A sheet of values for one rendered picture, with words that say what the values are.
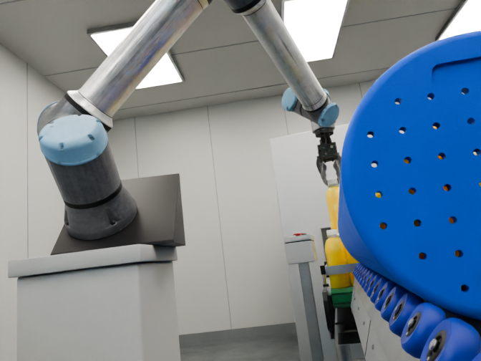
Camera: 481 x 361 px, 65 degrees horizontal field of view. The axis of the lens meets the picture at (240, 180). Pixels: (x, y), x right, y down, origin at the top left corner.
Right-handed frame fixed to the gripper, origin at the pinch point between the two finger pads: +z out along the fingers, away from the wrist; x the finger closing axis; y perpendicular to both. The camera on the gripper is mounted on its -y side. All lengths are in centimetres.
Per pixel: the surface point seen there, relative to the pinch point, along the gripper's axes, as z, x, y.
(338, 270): 33.1, -3.4, 10.7
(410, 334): 33, 2, 116
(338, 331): 59, -7, -18
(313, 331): 54, -16, 0
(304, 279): 35.7, -16.4, -0.3
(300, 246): 23.4, -15.2, 7.7
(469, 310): 33, 8, 111
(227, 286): 57, -155, -374
